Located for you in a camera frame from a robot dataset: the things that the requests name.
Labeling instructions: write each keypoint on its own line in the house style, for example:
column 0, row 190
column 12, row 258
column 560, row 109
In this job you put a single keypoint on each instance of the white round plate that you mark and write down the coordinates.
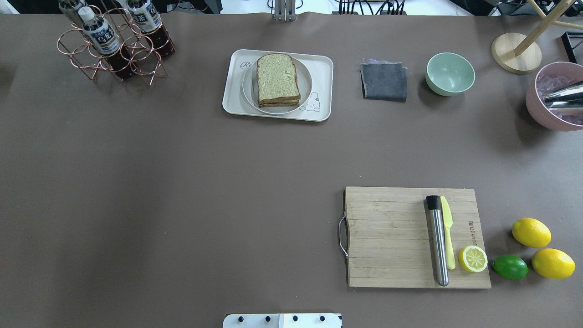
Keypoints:
column 249, row 89

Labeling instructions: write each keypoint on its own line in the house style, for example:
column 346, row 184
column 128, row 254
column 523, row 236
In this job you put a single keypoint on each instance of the cream rabbit tray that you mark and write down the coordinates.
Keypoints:
column 319, row 103

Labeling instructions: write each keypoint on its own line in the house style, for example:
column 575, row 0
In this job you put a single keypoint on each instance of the bread slice with fried egg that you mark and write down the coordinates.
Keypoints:
column 278, row 103

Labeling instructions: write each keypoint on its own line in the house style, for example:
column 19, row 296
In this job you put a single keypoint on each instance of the grey folded cloth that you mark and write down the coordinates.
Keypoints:
column 384, row 80

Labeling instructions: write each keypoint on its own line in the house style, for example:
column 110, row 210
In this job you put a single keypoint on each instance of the wooden cutting board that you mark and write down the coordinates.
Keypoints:
column 388, row 237

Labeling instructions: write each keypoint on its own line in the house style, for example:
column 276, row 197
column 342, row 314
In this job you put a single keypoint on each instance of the steel cylinder tool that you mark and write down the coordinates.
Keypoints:
column 437, row 238

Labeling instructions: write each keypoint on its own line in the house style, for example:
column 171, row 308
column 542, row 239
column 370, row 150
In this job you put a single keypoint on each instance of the yellow plastic knife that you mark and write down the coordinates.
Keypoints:
column 448, row 223

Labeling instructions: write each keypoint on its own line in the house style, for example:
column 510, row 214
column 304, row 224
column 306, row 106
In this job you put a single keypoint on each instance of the green bowl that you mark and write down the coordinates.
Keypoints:
column 449, row 74

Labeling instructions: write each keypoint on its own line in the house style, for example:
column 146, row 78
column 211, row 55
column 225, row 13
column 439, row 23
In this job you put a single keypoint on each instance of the half lemon slice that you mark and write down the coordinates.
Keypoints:
column 473, row 259

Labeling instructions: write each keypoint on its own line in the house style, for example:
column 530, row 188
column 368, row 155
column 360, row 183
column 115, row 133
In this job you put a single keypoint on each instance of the tea bottle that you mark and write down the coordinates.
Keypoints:
column 150, row 23
column 70, row 9
column 106, row 41

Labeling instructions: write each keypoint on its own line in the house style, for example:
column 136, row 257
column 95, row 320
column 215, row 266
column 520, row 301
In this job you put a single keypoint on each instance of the green lime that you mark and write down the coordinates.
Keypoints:
column 510, row 267

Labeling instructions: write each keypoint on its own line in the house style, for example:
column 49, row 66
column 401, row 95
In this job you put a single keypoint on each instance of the yellow lemon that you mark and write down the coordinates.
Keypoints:
column 531, row 233
column 553, row 263

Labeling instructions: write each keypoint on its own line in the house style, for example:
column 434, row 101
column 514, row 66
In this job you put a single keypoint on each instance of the wooden mug tree stand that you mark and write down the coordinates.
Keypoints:
column 520, row 54

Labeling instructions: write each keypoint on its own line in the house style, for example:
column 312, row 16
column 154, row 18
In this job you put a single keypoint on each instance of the pink bowl with ice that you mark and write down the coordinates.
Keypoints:
column 548, row 79

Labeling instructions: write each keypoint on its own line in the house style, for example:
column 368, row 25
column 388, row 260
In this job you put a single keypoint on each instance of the steel ice scoop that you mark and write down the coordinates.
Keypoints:
column 565, row 98

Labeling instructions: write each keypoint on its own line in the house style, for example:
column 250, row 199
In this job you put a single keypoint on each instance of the aluminium frame post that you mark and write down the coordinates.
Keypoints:
column 284, row 10

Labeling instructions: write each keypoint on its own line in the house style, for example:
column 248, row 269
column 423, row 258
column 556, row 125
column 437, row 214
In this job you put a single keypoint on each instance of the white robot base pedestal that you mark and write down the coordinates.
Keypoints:
column 284, row 320

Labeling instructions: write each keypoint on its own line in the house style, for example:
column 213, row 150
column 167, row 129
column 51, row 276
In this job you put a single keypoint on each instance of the copper wire bottle rack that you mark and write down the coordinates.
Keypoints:
column 127, row 40

